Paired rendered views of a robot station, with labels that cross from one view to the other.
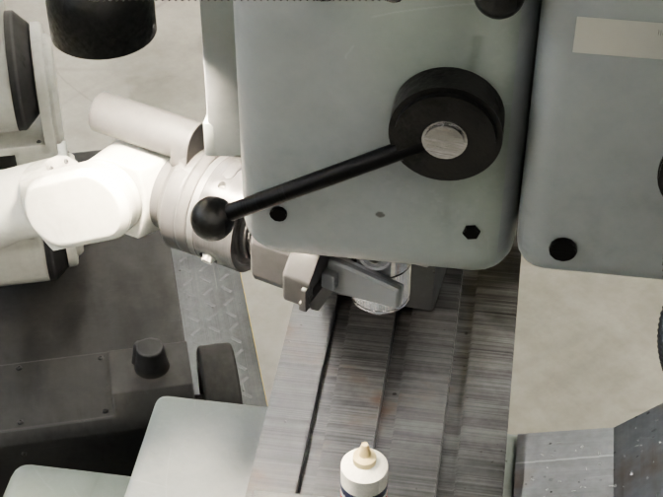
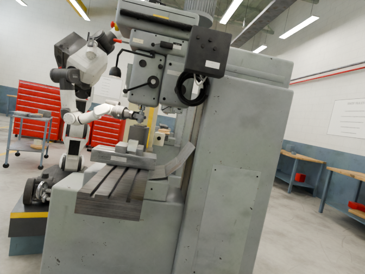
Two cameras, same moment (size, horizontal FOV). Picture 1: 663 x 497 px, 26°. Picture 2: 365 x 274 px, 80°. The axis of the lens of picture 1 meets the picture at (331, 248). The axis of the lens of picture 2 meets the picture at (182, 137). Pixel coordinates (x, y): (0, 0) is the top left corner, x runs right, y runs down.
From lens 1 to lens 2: 92 cm
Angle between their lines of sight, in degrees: 38
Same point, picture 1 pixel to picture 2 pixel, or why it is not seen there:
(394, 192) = (145, 92)
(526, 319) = not seen: hidden behind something
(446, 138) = (153, 81)
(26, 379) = not seen: hidden behind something
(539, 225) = (161, 95)
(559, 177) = (164, 88)
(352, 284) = (137, 116)
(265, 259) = (126, 113)
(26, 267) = (74, 166)
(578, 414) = not seen: hidden behind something
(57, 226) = (98, 111)
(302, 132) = (137, 83)
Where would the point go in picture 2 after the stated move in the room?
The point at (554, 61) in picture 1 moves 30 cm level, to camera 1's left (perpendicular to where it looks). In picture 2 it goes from (165, 74) to (112, 62)
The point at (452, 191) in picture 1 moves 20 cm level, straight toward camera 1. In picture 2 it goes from (152, 93) to (152, 89)
